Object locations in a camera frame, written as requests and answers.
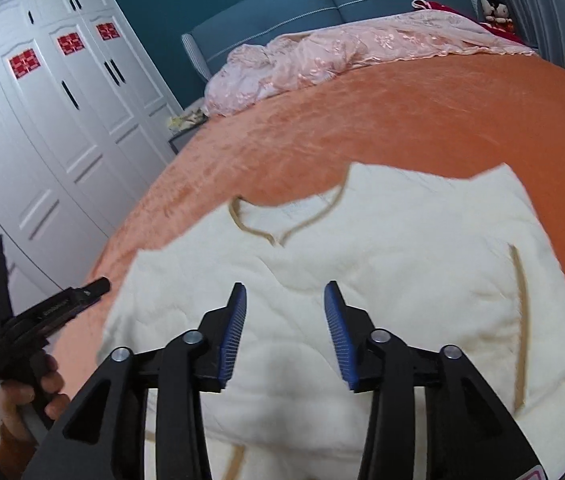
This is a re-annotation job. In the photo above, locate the orange plush blanket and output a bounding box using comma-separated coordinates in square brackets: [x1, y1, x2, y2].
[50, 52, 565, 461]

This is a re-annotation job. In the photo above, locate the person's left hand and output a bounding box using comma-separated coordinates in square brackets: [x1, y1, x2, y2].
[0, 354, 71, 444]

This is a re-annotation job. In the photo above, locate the person's left forearm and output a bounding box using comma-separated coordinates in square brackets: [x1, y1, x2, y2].
[0, 430, 39, 480]

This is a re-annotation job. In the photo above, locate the red cloth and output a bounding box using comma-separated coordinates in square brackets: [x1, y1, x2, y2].
[477, 19, 529, 47]

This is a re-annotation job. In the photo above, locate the dark nightstand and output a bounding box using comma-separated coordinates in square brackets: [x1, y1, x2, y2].
[168, 119, 207, 157]

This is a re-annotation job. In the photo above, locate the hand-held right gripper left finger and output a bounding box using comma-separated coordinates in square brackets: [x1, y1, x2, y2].
[22, 282, 248, 480]

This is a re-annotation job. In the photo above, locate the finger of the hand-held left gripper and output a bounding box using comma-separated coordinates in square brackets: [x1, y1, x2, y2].
[80, 276, 111, 307]

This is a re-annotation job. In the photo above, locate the plush toy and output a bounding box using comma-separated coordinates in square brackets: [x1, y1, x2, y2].
[479, 0, 514, 24]

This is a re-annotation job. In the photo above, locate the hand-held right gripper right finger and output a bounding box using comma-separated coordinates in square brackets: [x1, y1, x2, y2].
[323, 280, 549, 480]

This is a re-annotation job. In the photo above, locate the red pillow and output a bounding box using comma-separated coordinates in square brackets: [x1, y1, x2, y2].
[411, 0, 458, 12]

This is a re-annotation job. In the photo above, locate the cream quilted jacket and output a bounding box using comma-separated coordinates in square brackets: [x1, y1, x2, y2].
[101, 162, 565, 480]

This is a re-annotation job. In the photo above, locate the blue padded headboard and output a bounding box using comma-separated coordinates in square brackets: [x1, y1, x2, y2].
[181, 0, 481, 84]

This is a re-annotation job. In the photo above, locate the white wardrobe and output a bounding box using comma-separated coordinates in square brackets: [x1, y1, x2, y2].
[0, 0, 184, 332]

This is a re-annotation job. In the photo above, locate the pink lace bedspread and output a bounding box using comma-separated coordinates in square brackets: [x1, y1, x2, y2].
[204, 7, 539, 117]

